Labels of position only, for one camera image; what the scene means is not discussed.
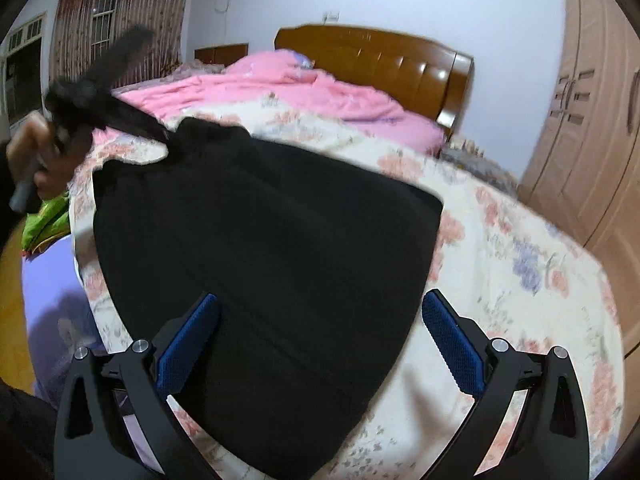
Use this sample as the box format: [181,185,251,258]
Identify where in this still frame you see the barred window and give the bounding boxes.
[91,0,122,68]

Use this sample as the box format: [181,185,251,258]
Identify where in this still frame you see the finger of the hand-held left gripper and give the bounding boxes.
[91,25,157,87]
[92,96,172,148]

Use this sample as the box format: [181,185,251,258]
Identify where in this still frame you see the wooden headboard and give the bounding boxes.
[274,24,475,141]

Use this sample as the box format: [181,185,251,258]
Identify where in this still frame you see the dark wooden nightstand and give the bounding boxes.
[195,42,249,67]

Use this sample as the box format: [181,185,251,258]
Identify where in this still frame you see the green cloth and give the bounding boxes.
[22,194,71,257]

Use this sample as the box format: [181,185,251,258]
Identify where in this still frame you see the person's dark clothing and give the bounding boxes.
[0,380,57,480]

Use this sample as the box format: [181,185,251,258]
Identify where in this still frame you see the pink quilt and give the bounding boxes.
[92,50,446,157]

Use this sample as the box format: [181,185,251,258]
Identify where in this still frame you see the cloth-covered nightstand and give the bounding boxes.
[440,140,521,196]

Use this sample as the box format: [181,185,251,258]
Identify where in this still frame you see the dark framed window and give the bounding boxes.
[0,15,52,128]

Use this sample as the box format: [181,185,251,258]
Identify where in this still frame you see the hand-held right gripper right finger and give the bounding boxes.
[421,289,591,480]

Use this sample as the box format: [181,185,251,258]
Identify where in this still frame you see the black pants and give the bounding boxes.
[92,116,443,480]

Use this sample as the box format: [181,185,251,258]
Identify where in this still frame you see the floral bedsheet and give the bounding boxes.
[67,95,626,480]

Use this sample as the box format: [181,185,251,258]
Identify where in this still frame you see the light wooden wardrobe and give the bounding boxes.
[517,0,640,261]

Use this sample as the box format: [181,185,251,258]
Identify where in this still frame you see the red patterned curtain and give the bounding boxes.
[50,0,101,86]
[112,0,196,82]

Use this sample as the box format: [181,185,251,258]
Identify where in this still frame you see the lavender sheet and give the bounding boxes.
[22,235,108,411]

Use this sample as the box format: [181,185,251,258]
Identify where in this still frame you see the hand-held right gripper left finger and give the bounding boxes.
[52,292,222,480]

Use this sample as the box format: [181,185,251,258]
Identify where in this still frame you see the person's left hand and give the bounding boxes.
[7,110,93,202]

